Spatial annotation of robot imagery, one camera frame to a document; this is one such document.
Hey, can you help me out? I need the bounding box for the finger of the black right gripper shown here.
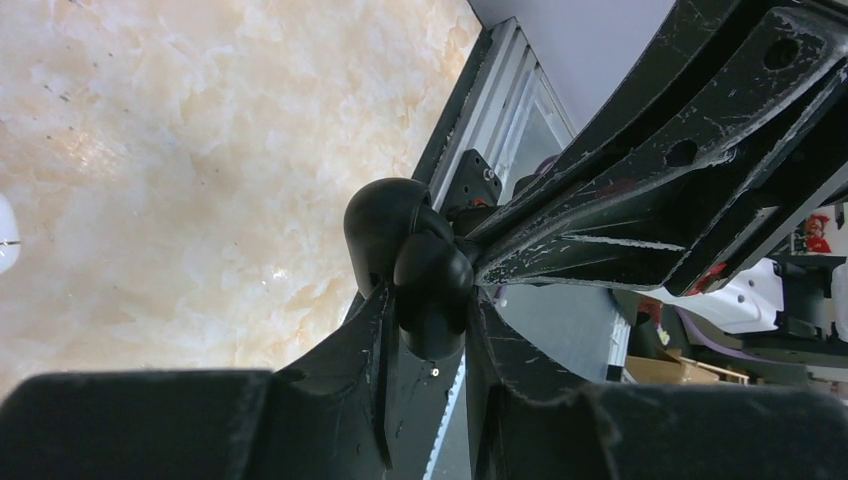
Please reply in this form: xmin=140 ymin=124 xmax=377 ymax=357
xmin=475 ymin=6 xmax=847 ymax=296
xmin=463 ymin=1 xmax=779 ymax=246

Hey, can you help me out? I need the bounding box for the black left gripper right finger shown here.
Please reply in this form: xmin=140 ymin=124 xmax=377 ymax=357
xmin=466 ymin=291 xmax=847 ymax=479

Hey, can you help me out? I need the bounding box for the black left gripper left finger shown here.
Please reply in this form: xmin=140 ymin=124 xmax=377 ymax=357
xmin=1 ymin=286 xmax=394 ymax=479

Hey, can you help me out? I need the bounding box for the black earbud charging case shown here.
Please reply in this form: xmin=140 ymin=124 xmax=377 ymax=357
xmin=343 ymin=178 xmax=474 ymax=361

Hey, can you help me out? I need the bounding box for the white earbud charging case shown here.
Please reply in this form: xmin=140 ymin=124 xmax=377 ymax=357
xmin=0 ymin=194 xmax=21 ymax=274

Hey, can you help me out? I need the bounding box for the cardboard box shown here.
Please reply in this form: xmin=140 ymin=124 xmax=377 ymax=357
xmin=624 ymin=349 xmax=750 ymax=385

